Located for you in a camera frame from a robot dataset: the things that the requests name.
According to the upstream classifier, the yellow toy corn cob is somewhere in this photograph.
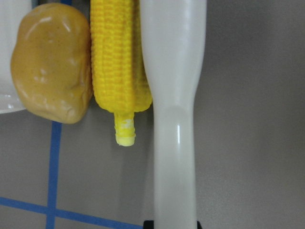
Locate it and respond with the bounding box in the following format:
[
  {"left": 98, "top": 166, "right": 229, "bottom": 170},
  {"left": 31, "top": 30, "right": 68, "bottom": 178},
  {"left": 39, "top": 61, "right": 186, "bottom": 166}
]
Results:
[{"left": 90, "top": 0, "right": 153, "bottom": 146}]

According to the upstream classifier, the beige hand brush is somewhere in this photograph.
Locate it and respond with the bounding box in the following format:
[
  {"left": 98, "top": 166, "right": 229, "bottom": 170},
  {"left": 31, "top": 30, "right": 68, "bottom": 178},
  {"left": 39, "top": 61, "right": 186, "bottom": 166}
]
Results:
[{"left": 140, "top": 0, "right": 207, "bottom": 229}]

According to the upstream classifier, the brown toy potato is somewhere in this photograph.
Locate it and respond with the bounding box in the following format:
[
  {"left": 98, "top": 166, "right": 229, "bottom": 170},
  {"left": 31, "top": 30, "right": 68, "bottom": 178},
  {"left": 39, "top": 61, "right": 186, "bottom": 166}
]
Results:
[{"left": 10, "top": 3, "right": 92, "bottom": 124}]

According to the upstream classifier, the beige plastic dustpan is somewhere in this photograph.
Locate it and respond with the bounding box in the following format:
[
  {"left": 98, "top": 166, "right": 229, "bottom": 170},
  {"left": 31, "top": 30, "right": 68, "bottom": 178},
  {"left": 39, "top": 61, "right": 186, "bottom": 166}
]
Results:
[{"left": 0, "top": 0, "right": 32, "bottom": 114}]

